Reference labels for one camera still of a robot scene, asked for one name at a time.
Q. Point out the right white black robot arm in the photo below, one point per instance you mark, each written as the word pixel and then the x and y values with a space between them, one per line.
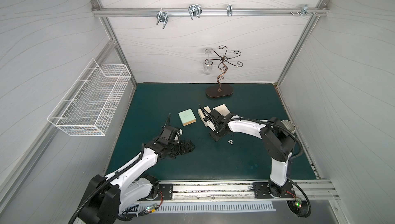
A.
pixel 281 144

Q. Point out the mint green jewelry box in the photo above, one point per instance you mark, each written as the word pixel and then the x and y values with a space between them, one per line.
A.
pixel 187 117

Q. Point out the metal hook clamp centre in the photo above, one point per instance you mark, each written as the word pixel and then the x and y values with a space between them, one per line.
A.
pixel 194 10

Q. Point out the grey ribbed ceramic cup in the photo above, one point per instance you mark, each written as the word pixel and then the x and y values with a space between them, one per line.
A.
pixel 289 126

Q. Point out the bronze swirl jewelry stand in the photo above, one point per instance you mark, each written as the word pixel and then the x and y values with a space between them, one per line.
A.
pixel 223 90

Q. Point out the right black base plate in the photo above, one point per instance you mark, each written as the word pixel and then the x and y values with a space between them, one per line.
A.
pixel 264 190

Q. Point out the large cream drawer jewelry box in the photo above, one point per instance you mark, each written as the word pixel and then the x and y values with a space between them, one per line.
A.
pixel 222 109

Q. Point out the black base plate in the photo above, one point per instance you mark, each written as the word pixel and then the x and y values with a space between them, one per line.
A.
pixel 165 191
pixel 264 190

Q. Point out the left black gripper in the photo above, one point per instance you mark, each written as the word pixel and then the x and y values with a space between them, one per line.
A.
pixel 180 145

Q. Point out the metal hook clamp left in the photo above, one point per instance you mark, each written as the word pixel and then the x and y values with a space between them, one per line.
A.
pixel 162 17

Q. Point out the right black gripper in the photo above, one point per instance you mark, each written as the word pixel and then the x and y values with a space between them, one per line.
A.
pixel 211 120

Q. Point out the small cream jewelry box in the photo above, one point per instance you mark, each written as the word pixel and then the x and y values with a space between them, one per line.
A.
pixel 202 114

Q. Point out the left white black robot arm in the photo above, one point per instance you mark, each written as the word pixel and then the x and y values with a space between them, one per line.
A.
pixel 112 197

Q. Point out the white slotted cable duct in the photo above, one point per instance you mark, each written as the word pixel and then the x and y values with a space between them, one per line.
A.
pixel 216 207

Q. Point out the aluminium overhead rail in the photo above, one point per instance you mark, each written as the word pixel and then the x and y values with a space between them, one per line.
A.
pixel 206 12

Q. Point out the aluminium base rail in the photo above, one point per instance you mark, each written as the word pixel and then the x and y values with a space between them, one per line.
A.
pixel 238 190

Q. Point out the clear glass on wall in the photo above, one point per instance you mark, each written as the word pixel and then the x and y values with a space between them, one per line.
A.
pixel 207 66

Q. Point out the metal hook clamp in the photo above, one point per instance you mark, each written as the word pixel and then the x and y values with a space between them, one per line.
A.
pixel 162 17
pixel 194 10

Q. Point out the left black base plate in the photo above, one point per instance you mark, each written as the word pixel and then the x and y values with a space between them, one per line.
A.
pixel 165 191

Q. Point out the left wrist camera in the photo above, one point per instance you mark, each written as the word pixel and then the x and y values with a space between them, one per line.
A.
pixel 171 134

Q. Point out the metal clamp right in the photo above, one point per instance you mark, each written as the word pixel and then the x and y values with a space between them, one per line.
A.
pixel 304 12

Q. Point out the metal ring clamp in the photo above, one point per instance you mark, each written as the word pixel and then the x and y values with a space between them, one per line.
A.
pixel 229 10

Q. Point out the white wire basket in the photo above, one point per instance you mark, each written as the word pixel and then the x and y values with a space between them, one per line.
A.
pixel 89 105

